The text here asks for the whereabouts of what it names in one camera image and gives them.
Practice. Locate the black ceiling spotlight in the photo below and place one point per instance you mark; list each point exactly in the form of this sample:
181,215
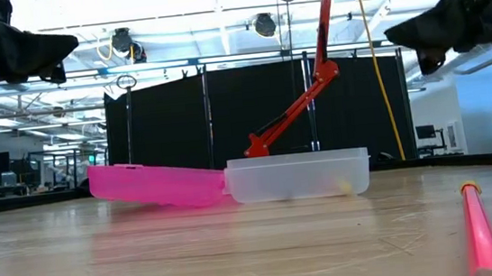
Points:
124,43
265,25

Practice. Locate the pink pencil yellow end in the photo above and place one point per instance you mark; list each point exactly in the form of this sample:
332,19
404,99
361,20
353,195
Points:
481,233

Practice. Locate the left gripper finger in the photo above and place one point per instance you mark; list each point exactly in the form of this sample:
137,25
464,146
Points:
28,39
30,63

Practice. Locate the clear supply box pink lid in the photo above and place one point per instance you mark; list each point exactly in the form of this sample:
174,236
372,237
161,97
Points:
295,178

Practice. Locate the red desk lamp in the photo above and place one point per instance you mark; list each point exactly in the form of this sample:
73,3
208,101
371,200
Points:
325,72

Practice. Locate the black curtain partition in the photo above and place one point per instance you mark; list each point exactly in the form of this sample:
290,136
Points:
172,127

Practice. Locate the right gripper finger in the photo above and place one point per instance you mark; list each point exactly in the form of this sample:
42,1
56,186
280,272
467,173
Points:
440,40
433,13

